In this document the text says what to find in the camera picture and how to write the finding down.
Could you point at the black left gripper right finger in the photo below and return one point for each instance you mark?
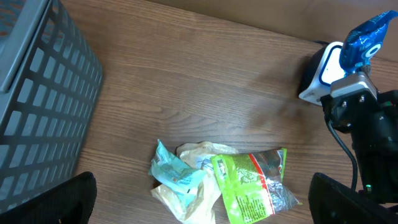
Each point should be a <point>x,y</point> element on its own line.
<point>332,202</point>

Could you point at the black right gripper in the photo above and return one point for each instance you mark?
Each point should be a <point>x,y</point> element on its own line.
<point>370,120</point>

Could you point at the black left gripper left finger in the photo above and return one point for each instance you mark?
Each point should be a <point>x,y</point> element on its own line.
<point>70,202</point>

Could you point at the blue Oreo cookie pack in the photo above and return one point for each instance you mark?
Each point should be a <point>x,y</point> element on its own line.
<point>364,41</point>

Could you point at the green snack bag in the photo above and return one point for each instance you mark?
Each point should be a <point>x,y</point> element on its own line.
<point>252,186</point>

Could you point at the teal wrapper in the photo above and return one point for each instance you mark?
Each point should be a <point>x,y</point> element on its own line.
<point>171,171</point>

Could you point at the beige snack bag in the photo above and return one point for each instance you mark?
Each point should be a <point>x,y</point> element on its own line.
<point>200,210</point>

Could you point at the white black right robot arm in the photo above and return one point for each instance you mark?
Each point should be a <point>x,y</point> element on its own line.
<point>377,166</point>

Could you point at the grey plastic mesh basket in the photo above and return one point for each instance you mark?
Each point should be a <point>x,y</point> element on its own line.
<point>50,84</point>

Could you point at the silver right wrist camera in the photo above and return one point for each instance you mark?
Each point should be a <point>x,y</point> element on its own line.
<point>352,83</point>

